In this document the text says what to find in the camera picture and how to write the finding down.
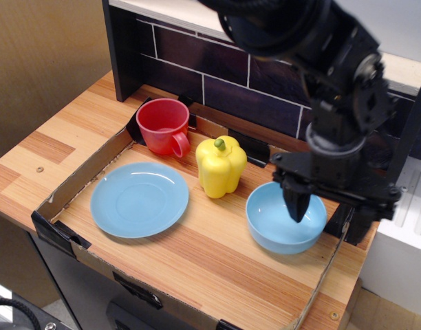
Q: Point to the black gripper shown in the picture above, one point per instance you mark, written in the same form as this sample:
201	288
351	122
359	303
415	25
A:
343	180

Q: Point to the light blue bowl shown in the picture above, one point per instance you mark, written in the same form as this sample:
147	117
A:
272	227

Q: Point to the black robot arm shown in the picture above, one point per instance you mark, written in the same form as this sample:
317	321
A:
342	76

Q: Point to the light blue plate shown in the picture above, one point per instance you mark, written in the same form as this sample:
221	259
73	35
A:
139	200

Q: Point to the white block with rails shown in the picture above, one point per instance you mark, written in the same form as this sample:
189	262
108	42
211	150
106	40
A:
392	269

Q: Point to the yellow toy bell pepper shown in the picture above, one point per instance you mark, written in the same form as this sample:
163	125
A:
220	164

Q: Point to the red plastic cup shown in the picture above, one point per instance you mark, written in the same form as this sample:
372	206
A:
163	124

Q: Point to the dark brick backsplash shelf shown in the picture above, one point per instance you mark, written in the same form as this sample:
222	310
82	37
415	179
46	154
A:
209	71

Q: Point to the cardboard tray border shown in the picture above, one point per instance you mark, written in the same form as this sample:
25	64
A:
204	272

